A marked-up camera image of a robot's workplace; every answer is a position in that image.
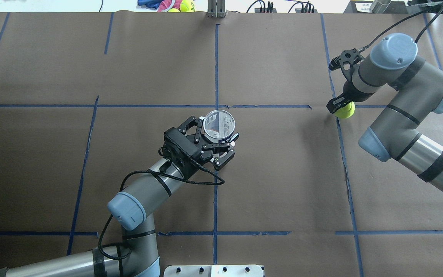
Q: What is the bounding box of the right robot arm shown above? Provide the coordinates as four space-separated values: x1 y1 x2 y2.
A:
326 33 443 192

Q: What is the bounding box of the pink cloth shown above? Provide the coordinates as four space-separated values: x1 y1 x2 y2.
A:
157 0 181 13

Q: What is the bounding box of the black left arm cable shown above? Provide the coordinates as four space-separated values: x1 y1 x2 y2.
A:
98 158 225 277

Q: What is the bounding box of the blue cloth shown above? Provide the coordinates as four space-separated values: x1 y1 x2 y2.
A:
137 0 162 9

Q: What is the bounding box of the yellow Wilson tennis ball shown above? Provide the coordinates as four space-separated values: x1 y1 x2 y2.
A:
334 102 356 119

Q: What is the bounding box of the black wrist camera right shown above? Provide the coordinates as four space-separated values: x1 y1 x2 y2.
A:
328 48 364 71

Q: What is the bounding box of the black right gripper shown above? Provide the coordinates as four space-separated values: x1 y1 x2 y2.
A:
326 65 364 113

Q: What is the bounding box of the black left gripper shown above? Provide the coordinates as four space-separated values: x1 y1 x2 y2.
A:
162 116 239 171

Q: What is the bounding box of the aluminium frame post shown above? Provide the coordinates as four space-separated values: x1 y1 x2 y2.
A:
207 0 226 18

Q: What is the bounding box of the yellow tennis ball on desk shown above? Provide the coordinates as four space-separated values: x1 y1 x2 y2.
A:
179 0 196 13

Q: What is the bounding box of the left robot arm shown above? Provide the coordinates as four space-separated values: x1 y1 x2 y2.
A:
0 110 239 277

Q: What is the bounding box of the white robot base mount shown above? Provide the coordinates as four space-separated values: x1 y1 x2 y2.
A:
163 264 265 277

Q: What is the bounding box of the clear plastic ball tube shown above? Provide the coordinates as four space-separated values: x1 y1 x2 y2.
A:
203 109 236 141

